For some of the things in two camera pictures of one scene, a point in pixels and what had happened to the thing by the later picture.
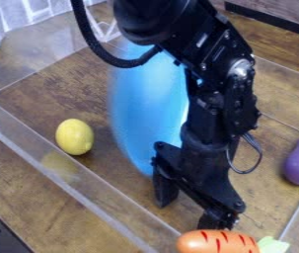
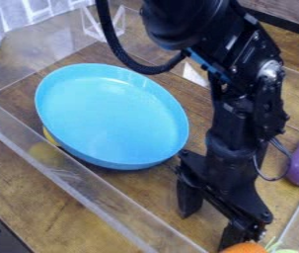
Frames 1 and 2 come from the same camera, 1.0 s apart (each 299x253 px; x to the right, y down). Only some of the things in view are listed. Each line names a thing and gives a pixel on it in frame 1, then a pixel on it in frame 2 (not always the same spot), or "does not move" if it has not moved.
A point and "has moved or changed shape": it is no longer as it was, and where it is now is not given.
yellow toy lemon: (74, 136) → (50, 136)
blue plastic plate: (149, 104) has moved or changed shape
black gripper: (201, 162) → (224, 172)
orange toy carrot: (218, 241) has moved or changed shape
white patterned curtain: (3, 14) does not move
